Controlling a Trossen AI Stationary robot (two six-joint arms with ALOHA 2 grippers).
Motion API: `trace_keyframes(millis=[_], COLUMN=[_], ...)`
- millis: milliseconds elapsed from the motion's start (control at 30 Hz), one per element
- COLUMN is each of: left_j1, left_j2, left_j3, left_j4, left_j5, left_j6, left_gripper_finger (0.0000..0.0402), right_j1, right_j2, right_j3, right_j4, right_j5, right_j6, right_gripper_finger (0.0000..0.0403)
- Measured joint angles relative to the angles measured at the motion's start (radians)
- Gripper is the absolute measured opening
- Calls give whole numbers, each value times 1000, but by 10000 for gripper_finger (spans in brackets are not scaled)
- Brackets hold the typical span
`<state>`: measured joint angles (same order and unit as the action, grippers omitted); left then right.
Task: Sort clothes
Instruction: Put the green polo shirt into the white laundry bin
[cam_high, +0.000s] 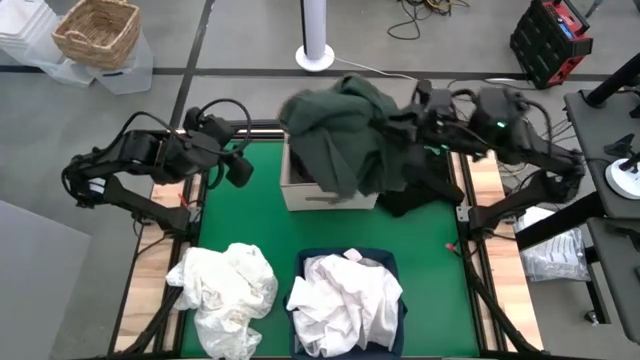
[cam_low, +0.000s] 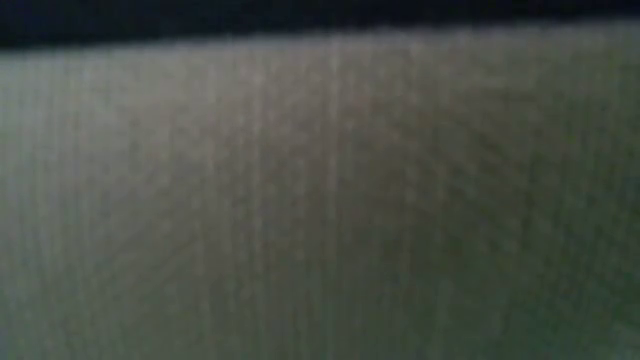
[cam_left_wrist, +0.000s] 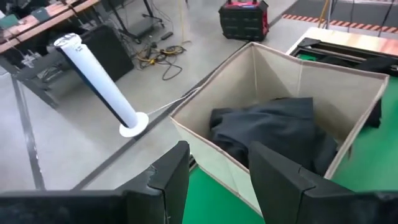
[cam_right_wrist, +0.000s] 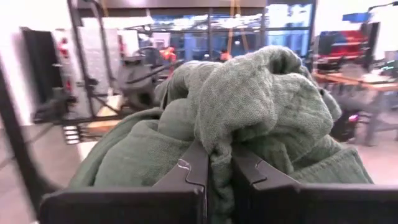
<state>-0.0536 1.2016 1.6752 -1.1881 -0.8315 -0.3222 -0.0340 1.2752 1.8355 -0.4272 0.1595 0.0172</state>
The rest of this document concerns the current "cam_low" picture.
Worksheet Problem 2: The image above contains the navy fabric storage box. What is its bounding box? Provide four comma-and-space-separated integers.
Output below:
0, 0, 640, 360

